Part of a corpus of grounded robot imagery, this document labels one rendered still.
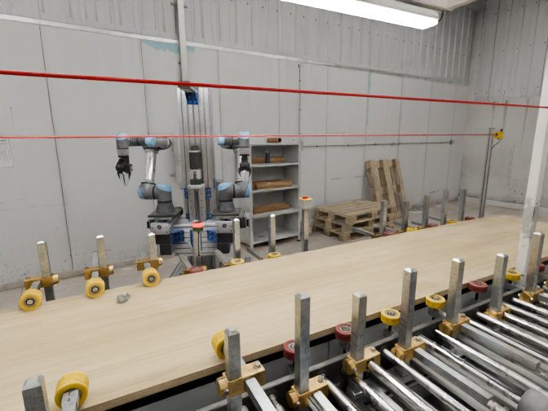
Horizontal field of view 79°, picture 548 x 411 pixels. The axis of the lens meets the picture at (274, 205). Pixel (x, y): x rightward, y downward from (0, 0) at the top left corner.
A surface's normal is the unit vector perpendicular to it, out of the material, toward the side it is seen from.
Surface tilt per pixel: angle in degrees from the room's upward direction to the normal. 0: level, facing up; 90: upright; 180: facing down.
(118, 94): 90
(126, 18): 90
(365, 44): 90
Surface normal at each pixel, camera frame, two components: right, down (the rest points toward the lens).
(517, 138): -0.84, 0.11
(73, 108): 0.55, 0.17
